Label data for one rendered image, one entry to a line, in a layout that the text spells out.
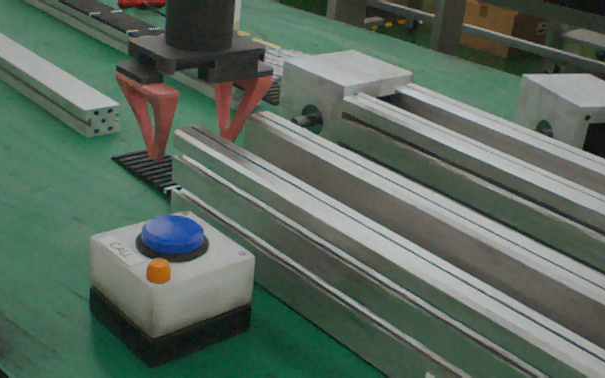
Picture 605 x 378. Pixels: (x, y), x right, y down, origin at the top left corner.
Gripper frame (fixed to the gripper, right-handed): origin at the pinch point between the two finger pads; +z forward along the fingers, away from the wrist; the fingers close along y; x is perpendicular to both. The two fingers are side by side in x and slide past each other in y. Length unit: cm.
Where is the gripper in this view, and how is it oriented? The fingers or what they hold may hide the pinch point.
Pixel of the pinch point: (192, 142)
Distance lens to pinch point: 75.1
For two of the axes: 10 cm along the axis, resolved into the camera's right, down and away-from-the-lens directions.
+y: 7.3, -2.1, 6.5
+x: -6.8, -3.7, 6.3
